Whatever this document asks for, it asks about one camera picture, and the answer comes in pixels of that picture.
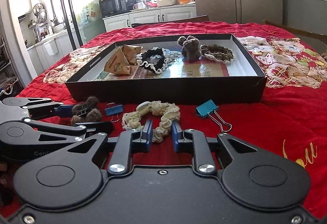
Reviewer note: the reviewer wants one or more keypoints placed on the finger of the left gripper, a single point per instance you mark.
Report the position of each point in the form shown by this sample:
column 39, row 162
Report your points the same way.
column 51, row 109
column 33, row 129

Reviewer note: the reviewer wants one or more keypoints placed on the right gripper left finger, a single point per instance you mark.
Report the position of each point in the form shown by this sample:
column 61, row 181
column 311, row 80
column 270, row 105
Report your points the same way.
column 127, row 144

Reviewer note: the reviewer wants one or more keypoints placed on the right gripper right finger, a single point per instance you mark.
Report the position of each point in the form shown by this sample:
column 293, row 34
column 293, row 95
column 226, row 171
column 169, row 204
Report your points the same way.
column 195, row 142

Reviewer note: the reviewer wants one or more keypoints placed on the brown fuzzy hair claw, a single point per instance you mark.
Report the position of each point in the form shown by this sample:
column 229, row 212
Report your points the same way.
column 86, row 112

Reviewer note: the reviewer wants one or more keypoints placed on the cream knitted scrunchie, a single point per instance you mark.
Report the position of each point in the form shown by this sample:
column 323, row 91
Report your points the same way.
column 163, row 113

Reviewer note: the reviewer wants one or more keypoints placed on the dark blue binder clip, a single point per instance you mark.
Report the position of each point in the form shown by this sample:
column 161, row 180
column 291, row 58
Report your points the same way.
column 113, row 110

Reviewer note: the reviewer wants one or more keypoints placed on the teal binder clip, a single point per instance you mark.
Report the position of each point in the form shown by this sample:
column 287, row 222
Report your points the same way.
column 210, row 110

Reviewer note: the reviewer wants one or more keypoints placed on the tan triangular paper packet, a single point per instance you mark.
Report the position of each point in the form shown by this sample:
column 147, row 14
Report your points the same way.
column 117, row 64

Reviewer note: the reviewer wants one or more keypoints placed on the black white-trim scrunchie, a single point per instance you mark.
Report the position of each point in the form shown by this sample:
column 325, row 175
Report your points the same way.
column 155, row 60

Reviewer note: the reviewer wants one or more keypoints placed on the olive brown knitted scrunchie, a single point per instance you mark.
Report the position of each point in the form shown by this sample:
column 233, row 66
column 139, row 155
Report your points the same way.
column 216, row 53

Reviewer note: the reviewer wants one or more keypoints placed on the black shallow box tray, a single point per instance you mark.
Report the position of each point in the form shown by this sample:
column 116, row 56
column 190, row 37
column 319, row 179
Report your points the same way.
column 240, row 81

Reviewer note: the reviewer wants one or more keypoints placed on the brown triangular packet in box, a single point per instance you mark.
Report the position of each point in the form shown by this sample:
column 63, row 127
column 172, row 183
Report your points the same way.
column 131, row 52

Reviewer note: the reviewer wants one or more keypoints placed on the brown fuzzy clip in box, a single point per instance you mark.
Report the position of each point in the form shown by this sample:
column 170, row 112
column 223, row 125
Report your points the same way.
column 190, row 48

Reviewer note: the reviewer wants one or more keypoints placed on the white kitchen cabinet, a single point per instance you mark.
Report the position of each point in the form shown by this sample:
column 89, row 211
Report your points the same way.
column 150, row 15

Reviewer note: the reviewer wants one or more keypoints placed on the wooden chair back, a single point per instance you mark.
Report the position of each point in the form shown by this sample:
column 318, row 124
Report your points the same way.
column 202, row 18

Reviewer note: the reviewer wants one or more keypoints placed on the black microwave oven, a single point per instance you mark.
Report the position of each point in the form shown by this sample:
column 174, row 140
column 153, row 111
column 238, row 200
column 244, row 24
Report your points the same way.
column 112, row 7

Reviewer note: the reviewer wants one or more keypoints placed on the white mug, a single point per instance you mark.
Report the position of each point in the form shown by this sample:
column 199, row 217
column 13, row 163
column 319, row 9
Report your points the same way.
column 139, row 5

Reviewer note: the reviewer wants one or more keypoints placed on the cream food container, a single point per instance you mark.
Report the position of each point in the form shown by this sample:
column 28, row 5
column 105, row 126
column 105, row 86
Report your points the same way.
column 165, row 3

